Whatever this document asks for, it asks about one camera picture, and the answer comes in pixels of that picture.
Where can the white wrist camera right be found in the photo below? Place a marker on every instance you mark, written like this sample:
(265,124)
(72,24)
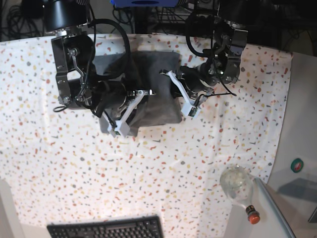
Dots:
(121,129)

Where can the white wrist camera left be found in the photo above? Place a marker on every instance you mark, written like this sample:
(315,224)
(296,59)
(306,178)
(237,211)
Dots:
(190,110)

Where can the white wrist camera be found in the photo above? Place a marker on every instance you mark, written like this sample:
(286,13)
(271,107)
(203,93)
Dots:
(121,129)
(190,110)

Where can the black computer keyboard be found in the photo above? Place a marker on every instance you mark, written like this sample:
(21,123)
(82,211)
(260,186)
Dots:
(145,227)

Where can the grey t-shirt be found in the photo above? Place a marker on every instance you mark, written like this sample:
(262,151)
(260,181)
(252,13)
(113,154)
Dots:
(143,73)

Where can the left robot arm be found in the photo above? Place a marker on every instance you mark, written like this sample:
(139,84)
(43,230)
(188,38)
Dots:
(226,23)

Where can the blue box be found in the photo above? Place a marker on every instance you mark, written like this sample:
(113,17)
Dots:
(145,3)

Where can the green tape roll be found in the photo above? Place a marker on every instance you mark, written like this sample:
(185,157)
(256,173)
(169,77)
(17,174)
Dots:
(297,165)

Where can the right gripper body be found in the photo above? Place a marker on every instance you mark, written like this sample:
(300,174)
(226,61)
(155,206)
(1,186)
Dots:
(114,94)

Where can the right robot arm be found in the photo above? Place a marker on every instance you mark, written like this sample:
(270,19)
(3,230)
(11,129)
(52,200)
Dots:
(79,85)

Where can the grey laptop corner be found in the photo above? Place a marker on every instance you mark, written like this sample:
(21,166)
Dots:
(313,217)

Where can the clear bottle with red cap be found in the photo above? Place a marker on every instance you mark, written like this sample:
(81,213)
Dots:
(237,184)

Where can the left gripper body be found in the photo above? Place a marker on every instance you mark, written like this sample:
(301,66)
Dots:
(196,82)

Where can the terrazzo pattern tablecloth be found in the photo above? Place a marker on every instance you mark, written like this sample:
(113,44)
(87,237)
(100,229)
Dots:
(61,168)

